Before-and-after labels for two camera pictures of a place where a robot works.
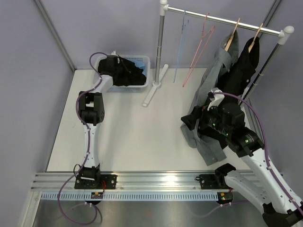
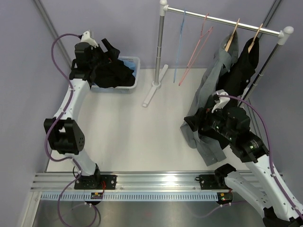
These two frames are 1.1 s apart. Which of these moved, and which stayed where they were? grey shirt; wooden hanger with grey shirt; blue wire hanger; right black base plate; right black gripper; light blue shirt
Moved: light blue shirt; blue wire hanger
Stayed: grey shirt; wooden hanger with grey shirt; right black gripper; right black base plate
